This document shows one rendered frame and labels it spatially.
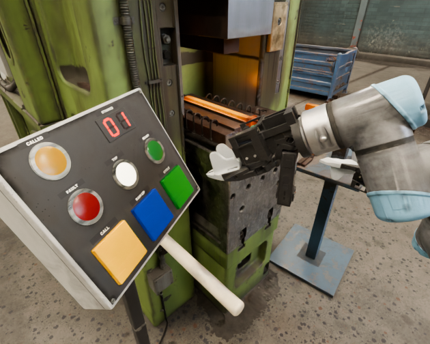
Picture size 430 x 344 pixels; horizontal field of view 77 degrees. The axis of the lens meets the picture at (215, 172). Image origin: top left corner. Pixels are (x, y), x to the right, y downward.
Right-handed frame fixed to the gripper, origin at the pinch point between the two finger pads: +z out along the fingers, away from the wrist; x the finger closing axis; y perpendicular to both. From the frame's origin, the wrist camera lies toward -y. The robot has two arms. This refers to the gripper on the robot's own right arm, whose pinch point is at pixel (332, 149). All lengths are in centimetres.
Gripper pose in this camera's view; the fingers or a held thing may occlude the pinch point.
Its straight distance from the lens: 85.5
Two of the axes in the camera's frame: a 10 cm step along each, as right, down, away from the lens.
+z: -6.9, -3.9, 6.1
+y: 0.0, 8.4, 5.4
